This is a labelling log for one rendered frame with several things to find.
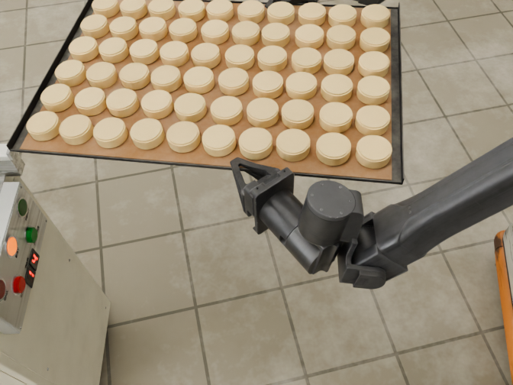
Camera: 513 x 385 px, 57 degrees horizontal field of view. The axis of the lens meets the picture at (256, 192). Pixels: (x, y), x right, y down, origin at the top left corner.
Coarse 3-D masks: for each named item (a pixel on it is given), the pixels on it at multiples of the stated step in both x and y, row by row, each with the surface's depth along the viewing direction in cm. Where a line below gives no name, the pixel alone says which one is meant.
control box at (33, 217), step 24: (0, 192) 87; (24, 192) 89; (0, 216) 84; (24, 216) 89; (0, 240) 81; (24, 240) 89; (0, 264) 80; (24, 264) 89; (24, 288) 88; (0, 312) 80; (24, 312) 88
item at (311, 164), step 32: (160, 64) 84; (192, 64) 83; (224, 64) 83; (256, 64) 82; (288, 64) 82; (256, 96) 78; (288, 96) 78; (320, 96) 77; (352, 96) 77; (128, 128) 76; (288, 128) 74; (320, 128) 73; (352, 128) 73; (160, 160) 72; (192, 160) 71; (224, 160) 71; (256, 160) 71; (352, 160) 70
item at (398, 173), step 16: (176, 0) 94; (208, 0) 93; (80, 16) 92; (400, 16) 85; (80, 32) 90; (400, 32) 83; (64, 48) 87; (400, 48) 81; (400, 64) 79; (48, 80) 83; (400, 80) 77; (400, 96) 75; (32, 112) 79; (400, 112) 74; (16, 128) 76; (400, 128) 72; (16, 144) 76; (400, 144) 71; (128, 160) 72; (144, 160) 72; (400, 160) 69; (320, 176) 68; (336, 176) 68; (400, 176) 68
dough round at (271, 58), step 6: (264, 48) 82; (270, 48) 81; (276, 48) 81; (282, 48) 82; (258, 54) 81; (264, 54) 81; (270, 54) 81; (276, 54) 80; (282, 54) 80; (258, 60) 81; (264, 60) 80; (270, 60) 80; (276, 60) 80; (282, 60) 80; (264, 66) 80; (270, 66) 80; (276, 66) 80; (282, 66) 81
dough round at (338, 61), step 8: (328, 56) 79; (336, 56) 79; (344, 56) 79; (352, 56) 79; (328, 64) 79; (336, 64) 78; (344, 64) 78; (352, 64) 78; (328, 72) 79; (336, 72) 78; (344, 72) 79
